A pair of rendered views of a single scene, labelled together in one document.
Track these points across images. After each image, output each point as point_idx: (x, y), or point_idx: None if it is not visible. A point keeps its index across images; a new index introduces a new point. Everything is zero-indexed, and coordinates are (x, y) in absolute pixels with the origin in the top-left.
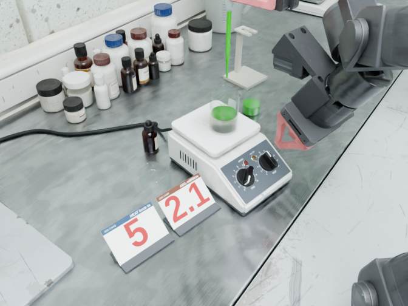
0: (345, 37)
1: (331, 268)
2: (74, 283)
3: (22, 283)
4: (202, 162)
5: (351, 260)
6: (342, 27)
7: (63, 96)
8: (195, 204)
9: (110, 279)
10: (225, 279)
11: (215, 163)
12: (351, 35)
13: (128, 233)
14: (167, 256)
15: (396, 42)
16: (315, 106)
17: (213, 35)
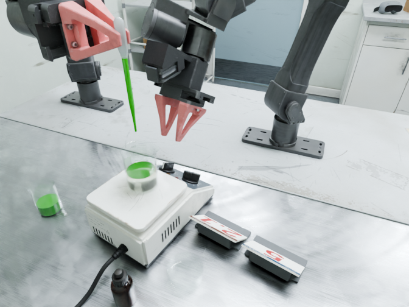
0: (223, 7)
1: (237, 155)
2: (343, 301)
3: None
4: (184, 205)
5: (227, 148)
6: (176, 20)
7: None
8: (217, 223)
9: (319, 271)
10: (273, 198)
11: (188, 191)
12: (230, 2)
13: (280, 259)
14: (274, 236)
15: None
16: (203, 76)
17: None
